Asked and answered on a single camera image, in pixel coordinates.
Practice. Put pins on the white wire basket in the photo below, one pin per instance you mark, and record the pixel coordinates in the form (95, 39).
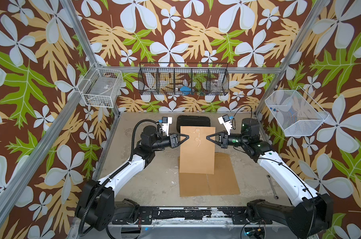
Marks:
(296, 112)
(100, 86)

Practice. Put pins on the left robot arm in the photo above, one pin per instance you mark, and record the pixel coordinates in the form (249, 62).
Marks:
(97, 207)

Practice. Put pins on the black tool case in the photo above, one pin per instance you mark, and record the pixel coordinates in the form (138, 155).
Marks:
(184, 120)

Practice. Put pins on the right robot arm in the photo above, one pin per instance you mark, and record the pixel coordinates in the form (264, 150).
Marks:
(310, 212)

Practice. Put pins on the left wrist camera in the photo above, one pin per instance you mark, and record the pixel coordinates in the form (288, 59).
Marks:
(165, 123)

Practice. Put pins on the blue item in basket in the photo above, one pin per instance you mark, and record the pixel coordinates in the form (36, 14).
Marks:
(185, 90)

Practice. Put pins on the white wire basket right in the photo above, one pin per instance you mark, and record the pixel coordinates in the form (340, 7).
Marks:
(296, 112)

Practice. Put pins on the brown file bag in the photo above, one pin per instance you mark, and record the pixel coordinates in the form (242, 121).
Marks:
(197, 154)
(193, 184)
(223, 181)

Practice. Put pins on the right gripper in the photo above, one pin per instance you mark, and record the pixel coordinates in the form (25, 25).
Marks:
(222, 135)

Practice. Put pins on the white wire basket left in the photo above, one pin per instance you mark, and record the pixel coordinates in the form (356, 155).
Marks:
(100, 86)

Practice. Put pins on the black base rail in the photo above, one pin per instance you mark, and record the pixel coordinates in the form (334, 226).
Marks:
(232, 214)

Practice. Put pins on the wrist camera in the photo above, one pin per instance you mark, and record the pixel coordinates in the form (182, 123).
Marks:
(227, 122)
(165, 123)

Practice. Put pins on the black wire basket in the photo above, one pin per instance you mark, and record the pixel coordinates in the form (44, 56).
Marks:
(205, 79)

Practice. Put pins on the silver wrench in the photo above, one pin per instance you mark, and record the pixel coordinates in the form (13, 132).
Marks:
(272, 187)

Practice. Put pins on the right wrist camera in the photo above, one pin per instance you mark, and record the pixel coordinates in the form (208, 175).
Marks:
(227, 122)

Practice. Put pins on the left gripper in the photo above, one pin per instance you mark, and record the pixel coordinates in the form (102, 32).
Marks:
(172, 141)

